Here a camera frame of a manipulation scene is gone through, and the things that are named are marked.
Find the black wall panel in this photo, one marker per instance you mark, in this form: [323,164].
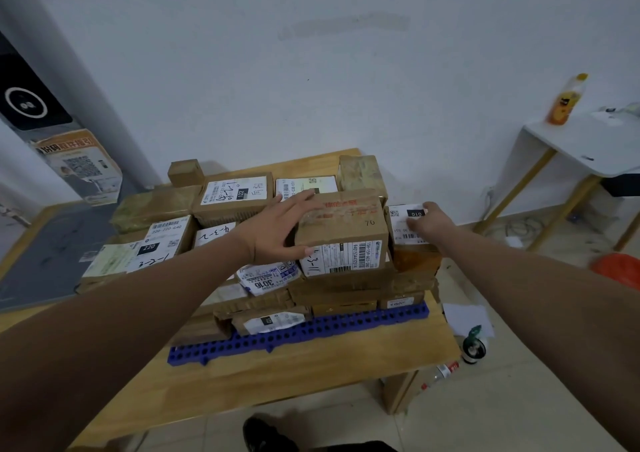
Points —
[25,96]

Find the large red-printed cardboard parcel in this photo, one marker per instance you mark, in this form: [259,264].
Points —
[345,231]

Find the person's black trousers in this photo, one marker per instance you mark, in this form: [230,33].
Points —
[355,446]

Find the person's right hand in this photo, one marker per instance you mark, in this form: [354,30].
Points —
[435,224]

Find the person's left thumb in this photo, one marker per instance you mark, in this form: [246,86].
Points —
[305,253]

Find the white paper sheet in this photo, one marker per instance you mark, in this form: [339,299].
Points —
[467,319]

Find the white side table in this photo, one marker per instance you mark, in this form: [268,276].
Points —
[585,141]

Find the red plastic bag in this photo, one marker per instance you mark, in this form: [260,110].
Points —
[617,269]

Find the person's black shoe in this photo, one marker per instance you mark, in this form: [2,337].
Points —
[267,436]

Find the clear plastic bottle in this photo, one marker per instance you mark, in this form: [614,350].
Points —
[440,374]

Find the blue plastic pallet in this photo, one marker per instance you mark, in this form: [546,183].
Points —
[320,327]

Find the grey floor mat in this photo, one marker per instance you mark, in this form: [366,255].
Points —
[55,251]

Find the person's left forearm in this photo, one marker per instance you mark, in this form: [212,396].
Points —
[110,336]

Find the black box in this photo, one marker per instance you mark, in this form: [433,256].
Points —
[622,184]

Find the pile of brown shipping boxes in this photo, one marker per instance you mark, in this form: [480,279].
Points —
[165,231]

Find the person's right forearm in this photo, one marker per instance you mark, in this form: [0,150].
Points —
[550,306]

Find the white device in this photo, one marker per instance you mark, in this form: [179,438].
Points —
[617,114]

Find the person's left hand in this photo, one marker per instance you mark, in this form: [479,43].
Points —
[265,236]

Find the wooden table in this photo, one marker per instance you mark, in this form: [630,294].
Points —
[280,381]

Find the person's right fingers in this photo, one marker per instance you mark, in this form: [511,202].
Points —
[419,221]

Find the small white-labelled cardboard parcel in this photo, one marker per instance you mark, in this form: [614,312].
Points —
[400,219]

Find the orange juice bottle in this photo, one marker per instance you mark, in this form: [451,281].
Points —
[565,102]

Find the orange and white poster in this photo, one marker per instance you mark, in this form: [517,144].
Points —
[80,166]

